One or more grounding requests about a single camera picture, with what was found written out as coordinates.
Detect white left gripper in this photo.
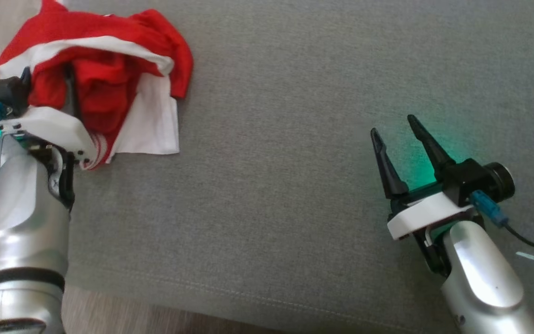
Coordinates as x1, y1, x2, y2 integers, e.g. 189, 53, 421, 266
0, 64, 99, 166

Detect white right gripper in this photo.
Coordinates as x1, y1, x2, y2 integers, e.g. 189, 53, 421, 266
371, 114, 475, 277

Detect red white Bulls jersey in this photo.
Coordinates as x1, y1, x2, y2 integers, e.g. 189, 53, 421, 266
0, 0, 194, 171

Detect grey fabric sofa seat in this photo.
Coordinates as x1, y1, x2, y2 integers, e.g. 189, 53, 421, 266
0, 0, 534, 334

